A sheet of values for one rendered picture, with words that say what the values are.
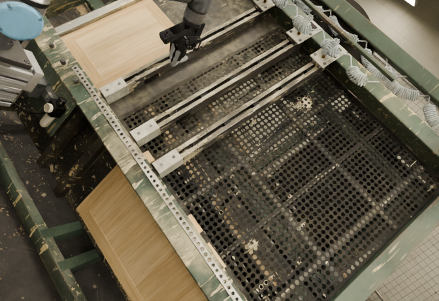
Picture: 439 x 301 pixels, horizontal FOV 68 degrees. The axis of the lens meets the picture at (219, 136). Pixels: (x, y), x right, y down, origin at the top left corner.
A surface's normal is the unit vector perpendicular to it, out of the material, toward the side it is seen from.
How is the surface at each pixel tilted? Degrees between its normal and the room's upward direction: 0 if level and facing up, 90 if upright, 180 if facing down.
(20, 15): 98
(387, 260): 54
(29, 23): 98
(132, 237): 90
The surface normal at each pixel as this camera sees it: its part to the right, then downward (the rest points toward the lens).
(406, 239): 0.07, -0.43
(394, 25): -0.46, -0.11
